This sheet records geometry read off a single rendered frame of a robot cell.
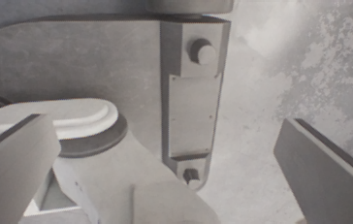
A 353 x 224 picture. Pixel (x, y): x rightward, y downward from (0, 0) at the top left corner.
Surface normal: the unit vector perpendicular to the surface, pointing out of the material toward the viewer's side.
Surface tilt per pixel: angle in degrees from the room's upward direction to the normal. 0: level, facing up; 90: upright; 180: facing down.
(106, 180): 90
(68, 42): 0
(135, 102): 0
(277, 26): 0
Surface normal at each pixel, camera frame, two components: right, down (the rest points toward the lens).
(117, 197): 0.02, -0.86
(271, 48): 0.21, 0.50
